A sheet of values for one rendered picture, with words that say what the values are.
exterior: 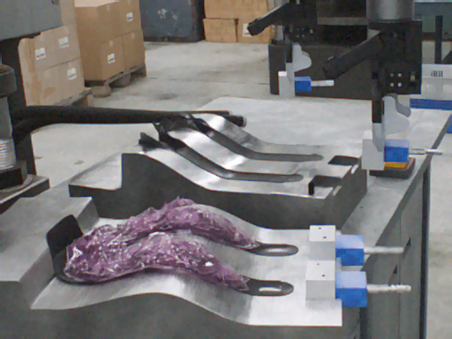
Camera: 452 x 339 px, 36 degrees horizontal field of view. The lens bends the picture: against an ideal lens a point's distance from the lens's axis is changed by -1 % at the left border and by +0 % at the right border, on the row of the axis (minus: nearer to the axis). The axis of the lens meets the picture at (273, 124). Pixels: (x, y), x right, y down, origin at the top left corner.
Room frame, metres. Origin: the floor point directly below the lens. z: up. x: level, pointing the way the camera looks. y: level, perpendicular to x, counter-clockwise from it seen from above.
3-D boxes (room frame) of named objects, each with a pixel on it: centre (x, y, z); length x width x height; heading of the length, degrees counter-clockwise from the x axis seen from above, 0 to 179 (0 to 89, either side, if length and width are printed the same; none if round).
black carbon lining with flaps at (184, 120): (1.20, 0.10, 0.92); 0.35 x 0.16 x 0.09; 67
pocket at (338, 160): (1.17, -0.12, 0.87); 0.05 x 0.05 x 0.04; 67
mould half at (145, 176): (1.21, 0.11, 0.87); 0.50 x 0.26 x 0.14; 67
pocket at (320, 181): (1.07, -0.08, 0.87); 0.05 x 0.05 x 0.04; 67
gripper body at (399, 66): (1.09, -0.20, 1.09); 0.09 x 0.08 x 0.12; 76
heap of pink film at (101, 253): (0.86, 0.16, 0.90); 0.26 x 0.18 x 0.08; 84
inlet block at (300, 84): (1.62, -0.08, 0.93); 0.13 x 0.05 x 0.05; 90
